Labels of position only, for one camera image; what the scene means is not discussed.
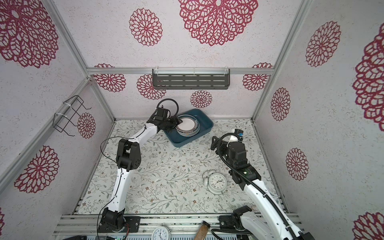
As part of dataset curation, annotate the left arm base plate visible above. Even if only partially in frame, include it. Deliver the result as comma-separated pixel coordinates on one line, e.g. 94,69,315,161
97,216,141,233

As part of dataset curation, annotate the green Hao Wei plate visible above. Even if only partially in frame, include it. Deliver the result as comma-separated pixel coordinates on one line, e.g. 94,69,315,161
176,121,200,137

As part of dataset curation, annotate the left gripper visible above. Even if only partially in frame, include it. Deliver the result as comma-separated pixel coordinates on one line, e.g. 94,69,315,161
163,114,183,133

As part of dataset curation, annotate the grey wall shelf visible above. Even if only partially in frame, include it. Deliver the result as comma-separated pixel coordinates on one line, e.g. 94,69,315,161
152,68,231,90

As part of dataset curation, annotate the black wire rack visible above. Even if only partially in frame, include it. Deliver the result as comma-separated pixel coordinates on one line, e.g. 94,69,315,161
52,95,91,137

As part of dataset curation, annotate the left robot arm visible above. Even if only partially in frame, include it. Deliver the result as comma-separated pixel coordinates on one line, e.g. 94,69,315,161
97,107,180,232

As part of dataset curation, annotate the plain green-rim plate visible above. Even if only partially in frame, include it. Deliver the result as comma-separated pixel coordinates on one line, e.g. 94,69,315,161
176,115,200,134

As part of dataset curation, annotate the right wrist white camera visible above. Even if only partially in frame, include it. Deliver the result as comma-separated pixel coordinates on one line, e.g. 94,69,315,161
226,129,244,146

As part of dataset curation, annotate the brown cork-top bottle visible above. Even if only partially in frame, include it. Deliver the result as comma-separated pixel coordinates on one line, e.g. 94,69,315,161
194,221,211,240

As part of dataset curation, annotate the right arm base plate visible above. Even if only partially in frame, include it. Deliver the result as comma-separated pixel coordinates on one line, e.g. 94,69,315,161
218,215,244,232

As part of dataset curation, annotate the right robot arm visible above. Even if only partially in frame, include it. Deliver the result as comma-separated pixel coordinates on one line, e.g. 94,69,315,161
211,133,314,240

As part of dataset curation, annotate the teal plastic bin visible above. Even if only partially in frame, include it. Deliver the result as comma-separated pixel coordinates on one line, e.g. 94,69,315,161
165,109,214,148

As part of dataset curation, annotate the white clock at front edge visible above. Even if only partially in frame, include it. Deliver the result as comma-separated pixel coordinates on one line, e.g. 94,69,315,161
151,226,171,240

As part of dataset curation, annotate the white alarm clock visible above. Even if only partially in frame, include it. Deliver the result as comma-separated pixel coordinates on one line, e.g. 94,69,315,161
202,170,228,195

